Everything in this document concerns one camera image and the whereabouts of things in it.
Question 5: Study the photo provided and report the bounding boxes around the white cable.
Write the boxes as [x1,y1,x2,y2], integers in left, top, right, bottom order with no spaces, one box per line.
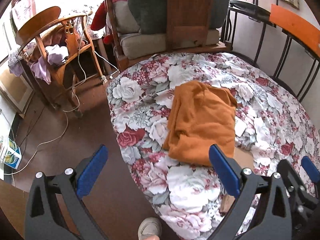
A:
[4,12,88,177]

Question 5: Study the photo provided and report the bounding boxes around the orange storage box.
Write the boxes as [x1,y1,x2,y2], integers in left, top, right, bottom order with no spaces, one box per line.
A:
[269,4,320,55]

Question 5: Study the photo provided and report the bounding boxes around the beige seat cushion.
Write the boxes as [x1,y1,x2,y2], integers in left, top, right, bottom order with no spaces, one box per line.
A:
[121,29,220,59]

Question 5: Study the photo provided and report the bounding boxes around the floral rose blanket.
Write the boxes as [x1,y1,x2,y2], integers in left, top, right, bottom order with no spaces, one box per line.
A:
[106,52,320,240]

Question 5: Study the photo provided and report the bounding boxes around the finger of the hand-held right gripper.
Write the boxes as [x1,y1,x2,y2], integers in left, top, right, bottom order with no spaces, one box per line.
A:
[301,156,320,184]
[277,159,307,202]

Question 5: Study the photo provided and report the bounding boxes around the tan framed board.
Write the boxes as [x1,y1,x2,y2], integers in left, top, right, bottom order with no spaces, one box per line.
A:
[0,60,35,119]

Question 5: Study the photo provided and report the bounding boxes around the purple clothes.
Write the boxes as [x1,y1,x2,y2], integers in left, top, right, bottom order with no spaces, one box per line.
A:
[7,44,69,85]

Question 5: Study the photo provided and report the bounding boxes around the person's beige shoe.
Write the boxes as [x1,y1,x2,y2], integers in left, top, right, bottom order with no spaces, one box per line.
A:
[138,217,163,240]

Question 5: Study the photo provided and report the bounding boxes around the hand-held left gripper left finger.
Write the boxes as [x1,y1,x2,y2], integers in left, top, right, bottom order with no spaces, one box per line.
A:
[24,144,110,240]

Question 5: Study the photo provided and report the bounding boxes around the wooden armchair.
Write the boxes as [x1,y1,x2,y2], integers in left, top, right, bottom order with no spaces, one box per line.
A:
[101,0,234,72]

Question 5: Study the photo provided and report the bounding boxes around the wooden round-back chair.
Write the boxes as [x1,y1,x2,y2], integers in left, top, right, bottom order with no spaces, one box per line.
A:
[15,6,105,119]

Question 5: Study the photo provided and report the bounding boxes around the red cloth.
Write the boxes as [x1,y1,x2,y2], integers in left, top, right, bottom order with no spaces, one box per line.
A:
[90,0,128,44]

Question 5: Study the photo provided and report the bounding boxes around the blue white carton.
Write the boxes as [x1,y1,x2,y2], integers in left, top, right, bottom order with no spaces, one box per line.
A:
[0,135,23,170]

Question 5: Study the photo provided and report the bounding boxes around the orange knitted cat cardigan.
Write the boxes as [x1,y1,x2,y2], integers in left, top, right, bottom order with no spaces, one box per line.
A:
[162,80,238,167]

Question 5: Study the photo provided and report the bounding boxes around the white paper tag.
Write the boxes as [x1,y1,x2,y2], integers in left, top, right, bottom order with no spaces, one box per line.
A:
[234,119,247,137]

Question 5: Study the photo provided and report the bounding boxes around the black round metal shelf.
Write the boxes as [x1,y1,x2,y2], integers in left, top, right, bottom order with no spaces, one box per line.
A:
[225,0,320,103]

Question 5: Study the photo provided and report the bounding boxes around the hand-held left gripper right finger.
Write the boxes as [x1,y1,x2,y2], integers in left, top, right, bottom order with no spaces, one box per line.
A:
[209,144,293,240]

